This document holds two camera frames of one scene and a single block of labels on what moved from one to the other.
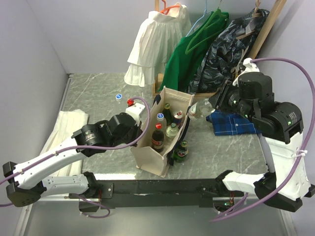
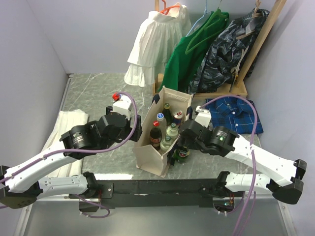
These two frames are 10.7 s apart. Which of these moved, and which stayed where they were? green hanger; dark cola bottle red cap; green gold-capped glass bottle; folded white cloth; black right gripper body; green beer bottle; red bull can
Moved: black right gripper body; dark cola bottle red cap
Stayed: green gold-capped glass bottle; green hanger; red bull can; folded white cloth; green beer bottle
